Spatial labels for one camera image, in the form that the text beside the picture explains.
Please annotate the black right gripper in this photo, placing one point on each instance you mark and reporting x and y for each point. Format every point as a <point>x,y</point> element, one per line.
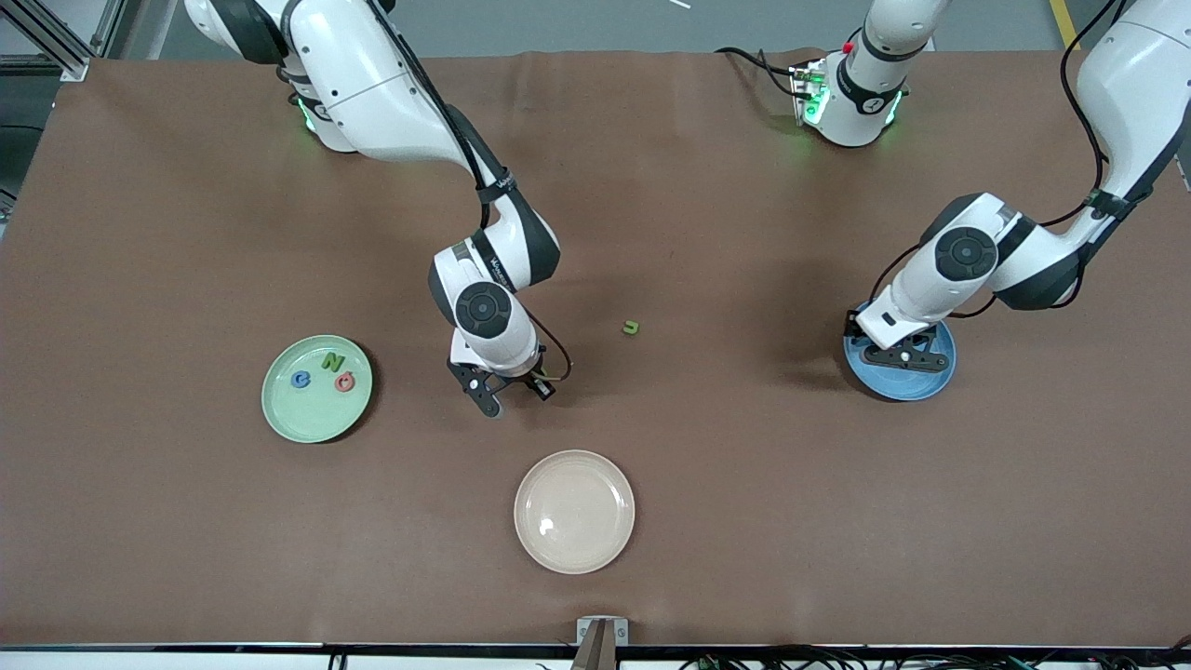
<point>527,379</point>

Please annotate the red letter G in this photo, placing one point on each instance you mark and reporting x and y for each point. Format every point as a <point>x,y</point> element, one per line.
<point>345,388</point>

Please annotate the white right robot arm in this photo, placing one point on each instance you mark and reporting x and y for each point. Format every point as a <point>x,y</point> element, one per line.
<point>372,84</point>

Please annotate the grey metal mount bracket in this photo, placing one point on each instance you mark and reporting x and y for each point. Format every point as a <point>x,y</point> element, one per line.
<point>584,633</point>

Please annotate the blue letter C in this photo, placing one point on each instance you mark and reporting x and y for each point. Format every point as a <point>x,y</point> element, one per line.
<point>301,385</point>

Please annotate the tan camera support post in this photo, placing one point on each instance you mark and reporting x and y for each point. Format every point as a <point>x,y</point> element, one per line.
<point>597,653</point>

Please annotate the beige plate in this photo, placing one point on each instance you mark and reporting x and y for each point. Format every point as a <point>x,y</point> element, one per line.
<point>574,512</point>

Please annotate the blue plate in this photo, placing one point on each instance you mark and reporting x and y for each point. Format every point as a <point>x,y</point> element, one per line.
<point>907,386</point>

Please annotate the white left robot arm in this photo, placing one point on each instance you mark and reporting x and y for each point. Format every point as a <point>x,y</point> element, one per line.
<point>1144,93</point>

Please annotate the green plate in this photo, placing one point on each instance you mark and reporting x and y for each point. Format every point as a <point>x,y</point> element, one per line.
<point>316,414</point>

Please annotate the white table edge rail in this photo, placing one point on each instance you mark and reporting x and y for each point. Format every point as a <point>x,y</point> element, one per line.
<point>186,663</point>

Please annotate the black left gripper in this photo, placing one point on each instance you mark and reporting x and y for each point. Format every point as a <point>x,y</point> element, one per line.
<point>852,328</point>

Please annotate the brown table cover sheet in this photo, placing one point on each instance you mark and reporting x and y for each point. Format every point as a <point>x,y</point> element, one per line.
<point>595,186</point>

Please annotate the aluminium frame post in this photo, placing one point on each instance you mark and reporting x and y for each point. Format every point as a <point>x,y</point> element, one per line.
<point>74,69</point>

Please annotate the green letter N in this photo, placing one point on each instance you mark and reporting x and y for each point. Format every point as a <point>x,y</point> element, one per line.
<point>332,361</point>

